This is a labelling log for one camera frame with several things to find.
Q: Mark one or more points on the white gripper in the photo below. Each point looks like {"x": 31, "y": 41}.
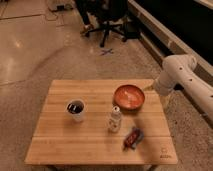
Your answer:
{"x": 149, "y": 88}

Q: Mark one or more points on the orange ceramic bowl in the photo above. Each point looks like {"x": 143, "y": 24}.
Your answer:
{"x": 129, "y": 97}

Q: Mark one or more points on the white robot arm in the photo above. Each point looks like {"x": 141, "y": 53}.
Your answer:
{"x": 179, "y": 69}

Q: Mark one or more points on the small white plastic bottle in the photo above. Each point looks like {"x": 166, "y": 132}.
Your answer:
{"x": 115, "y": 118}

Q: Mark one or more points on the red snack bar wrapper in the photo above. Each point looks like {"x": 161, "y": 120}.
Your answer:
{"x": 133, "y": 138}

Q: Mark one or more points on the white cup with dark drink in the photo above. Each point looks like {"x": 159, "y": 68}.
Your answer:
{"x": 76, "y": 109}

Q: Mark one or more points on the black office chair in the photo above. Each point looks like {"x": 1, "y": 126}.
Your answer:
{"x": 112, "y": 16}

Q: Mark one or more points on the seated person's leg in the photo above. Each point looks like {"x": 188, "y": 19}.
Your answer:
{"x": 81, "y": 6}

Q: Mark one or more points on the wooden table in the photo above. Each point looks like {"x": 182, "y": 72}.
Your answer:
{"x": 59, "y": 140}

